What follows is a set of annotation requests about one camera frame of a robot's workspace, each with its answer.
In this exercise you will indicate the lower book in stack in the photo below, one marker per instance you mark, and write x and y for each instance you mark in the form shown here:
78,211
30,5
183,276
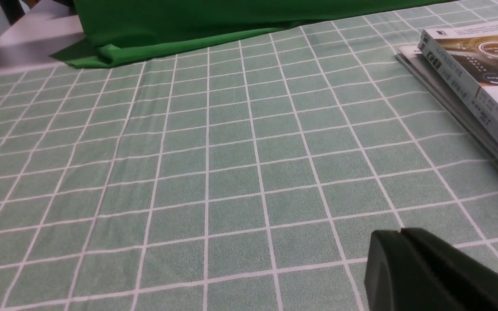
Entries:
412,59

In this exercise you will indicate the green backdrop cloth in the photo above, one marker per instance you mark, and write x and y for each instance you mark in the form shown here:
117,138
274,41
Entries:
119,32

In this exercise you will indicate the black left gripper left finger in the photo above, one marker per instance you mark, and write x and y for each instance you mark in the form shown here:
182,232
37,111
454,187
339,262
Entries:
396,279

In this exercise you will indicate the green checkered tablecloth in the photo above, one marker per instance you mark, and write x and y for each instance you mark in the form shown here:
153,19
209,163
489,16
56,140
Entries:
247,176

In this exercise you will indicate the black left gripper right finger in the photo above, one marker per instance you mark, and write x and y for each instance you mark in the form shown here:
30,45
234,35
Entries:
470,282

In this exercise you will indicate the top self-driving textbook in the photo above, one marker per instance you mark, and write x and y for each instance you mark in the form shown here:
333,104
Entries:
466,58

